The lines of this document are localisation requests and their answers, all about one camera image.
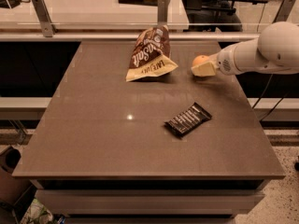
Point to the right metal rail bracket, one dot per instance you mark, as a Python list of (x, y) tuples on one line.
[(284, 10)]

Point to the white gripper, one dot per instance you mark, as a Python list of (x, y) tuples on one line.
[(224, 62)]

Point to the brown chip bag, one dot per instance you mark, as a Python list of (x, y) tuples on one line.
[(151, 55)]

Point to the left metal rail bracket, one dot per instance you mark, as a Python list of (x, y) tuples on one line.
[(47, 27)]

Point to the metal rail bracket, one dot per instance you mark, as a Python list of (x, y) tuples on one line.
[(47, 27), (284, 10), (162, 13)]

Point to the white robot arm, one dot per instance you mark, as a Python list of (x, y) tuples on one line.
[(275, 51)]

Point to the orange fruit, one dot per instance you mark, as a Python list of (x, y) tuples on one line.
[(199, 60)]

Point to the black snack bar wrapper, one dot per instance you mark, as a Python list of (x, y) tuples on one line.
[(188, 120)]

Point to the table drawer front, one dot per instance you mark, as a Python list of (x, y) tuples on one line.
[(149, 202)]

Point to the middle metal rail bracket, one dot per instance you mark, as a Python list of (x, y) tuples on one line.
[(162, 13)]

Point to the green white package below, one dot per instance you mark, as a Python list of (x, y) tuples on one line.
[(38, 213)]

